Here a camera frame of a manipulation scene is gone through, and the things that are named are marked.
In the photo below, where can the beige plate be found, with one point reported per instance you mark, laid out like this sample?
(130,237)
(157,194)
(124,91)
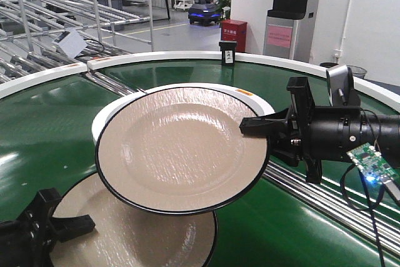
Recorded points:
(127,236)
(180,151)

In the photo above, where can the red fire extinguisher cabinet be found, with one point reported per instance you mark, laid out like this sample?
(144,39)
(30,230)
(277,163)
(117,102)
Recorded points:
(233,30)

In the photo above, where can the green circuit board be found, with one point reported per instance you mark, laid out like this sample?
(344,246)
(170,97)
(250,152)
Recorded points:
(372,165)

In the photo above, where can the steel conveyor rollers, right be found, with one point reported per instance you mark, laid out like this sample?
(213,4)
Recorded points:
(328,201)

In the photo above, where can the white control box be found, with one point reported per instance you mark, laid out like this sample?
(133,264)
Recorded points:
(70,43)

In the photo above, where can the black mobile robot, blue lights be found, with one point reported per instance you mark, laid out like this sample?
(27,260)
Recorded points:
(203,13)

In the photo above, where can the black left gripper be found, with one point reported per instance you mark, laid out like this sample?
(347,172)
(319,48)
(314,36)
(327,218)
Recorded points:
(29,239)

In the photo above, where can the metal roller rack shelving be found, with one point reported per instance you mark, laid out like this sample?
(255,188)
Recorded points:
(50,17)

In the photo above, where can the black waste bin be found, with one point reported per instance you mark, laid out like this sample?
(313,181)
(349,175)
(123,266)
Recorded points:
(328,64)

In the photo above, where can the small black sensor box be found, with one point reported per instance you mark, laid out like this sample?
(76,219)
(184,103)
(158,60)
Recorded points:
(228,50)

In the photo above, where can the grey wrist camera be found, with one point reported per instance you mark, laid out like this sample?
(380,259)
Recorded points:
(340,85)

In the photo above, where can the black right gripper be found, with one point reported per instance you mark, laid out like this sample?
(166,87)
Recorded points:
(306,131)

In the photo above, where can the black and grey water dispenser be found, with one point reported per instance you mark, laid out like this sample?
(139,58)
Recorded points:
(282,26)

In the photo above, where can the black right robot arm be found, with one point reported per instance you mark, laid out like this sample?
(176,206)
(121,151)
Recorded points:
(380,129)

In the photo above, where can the white outer conveyor rim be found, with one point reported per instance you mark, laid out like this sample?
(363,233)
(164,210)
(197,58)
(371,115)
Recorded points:
(381,94)

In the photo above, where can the mesh waste basket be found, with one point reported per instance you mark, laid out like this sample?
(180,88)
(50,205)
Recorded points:
(358,72)

